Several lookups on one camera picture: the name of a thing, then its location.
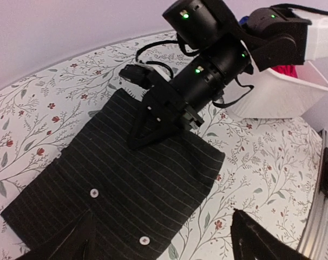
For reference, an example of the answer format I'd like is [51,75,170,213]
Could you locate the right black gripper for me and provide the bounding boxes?
[127,40,253,150]

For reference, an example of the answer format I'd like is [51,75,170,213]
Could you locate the blue garment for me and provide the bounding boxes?
[239,16,249,25]

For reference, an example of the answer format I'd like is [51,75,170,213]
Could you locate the floral patterned table mat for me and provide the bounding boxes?
[0,43,322,259]

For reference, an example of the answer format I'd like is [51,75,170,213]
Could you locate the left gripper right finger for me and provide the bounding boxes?
[231,209,308,260]

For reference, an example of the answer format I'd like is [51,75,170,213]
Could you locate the red garment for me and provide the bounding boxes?
[272,65,298,78]

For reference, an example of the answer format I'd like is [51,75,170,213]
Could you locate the white plastic laundry basket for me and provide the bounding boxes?
[226,61,328,120]

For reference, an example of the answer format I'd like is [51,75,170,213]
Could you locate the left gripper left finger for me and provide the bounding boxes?
[19,211,96,260]

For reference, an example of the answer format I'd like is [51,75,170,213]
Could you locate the black striped garment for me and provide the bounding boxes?
[1,89,225,259]

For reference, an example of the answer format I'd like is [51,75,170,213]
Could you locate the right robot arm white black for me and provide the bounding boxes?
[119,1,328,150]

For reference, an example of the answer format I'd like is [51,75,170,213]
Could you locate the aluminium front rail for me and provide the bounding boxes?
[297,129,328,259]

